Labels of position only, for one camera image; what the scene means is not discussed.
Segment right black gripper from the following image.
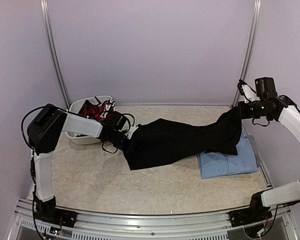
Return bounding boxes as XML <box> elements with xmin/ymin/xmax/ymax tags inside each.
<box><xmin>234</xmin><ymin>99</ymin><xmax>271</xmax><ymax>119</ymax></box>

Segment left aluminium corner post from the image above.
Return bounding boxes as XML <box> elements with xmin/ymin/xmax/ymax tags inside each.
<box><xmin>39</xmin><ymin>0</ymin><xmax>71</xmax><ymax>109</ymax></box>

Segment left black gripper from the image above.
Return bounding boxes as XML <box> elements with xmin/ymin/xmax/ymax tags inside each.
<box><xmin>107</xmin><ymin>130</ymin><xmax>141</xmax><ymax>154</ymax></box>

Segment white plastic bin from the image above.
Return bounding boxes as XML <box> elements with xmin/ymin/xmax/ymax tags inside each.
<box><xmin>63</xmin><ymin>95</ymin><xmax>114</xmax><ymax>145</ymax></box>

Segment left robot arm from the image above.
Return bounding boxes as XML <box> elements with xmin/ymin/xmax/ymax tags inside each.
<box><xmin>21</xmin><ymin>104</ymin><xmax>140</xmax><ymax>223</ymax></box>

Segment aluminium corner post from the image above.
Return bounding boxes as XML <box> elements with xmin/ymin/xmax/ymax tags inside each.
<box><xmin>39</xmin><ymin>0</ymin><xmax>71</xmax><ymax>109</ymax></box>
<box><xmin>231</xmin><ymin>0</ymin><xmax>262</xmax><ymax>108</ymax></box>

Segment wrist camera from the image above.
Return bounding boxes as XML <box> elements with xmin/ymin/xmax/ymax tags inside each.
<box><xmin>124</xmin><ymin>124</ymin><xmax>141</xmax><ymax>140</ymax></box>
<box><xmin>237</xmin><ymin>79</ymin><xmax>257</xmax><ymax>103</ymax></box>

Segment light blue folded shirt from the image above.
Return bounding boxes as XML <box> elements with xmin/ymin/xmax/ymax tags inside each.
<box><xmin>196</xmin><ymin>134</ymin><xmax>258</xmax><ymax>179</ymax></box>

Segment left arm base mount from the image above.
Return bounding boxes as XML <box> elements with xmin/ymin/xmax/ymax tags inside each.
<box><xmin>34</xmin><ymin>202</ymin><xmax>78</xmax><ymax>228</ymax></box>

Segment right aluminium corner post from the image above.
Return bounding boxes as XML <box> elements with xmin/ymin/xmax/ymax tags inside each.
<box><xmin>231</xmin><ymin>0</ymin><xmax>262</xmax><ymax>108</ymax></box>

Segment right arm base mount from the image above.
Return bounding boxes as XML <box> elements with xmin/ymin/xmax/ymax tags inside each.
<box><xmin>229</xmin><ymin>195</ymin><xmax>273</xmax><ymax>227</ymax></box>

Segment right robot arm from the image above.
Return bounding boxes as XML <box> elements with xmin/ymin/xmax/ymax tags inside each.
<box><xmin>237</xmin><ymin>77</ymin><xmax>300</xmax><ymax>222</ymax></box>

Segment aluminium front rail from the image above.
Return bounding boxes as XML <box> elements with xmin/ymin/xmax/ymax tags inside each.
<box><xmin>7</xmin><ymin>197</ymin><xmax>298</xmax><ymax>240</ymax></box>

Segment red black plaid shirt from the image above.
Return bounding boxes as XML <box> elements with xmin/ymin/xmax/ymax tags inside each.
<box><xmin>78</xmin><ymin>97</ymin><xmax>116</xmax><ymax>122</ymax></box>

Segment black long sleeve shirt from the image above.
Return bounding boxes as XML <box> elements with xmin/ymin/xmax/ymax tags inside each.
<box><xmin>123</xmin><ymin>107</ymin><xmax>242</xmax><ymax>170</ymax></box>

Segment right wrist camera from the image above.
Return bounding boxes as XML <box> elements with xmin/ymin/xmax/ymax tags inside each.
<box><xmin>237</xmin><ymin>79</ymin><xmax>257</xmax><ymax>103</ymax></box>

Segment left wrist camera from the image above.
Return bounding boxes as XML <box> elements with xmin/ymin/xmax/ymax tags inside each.
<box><xmin>124</xmin><ymin>124</ymin><xmax>141</xmax><ymax>140</ymax></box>

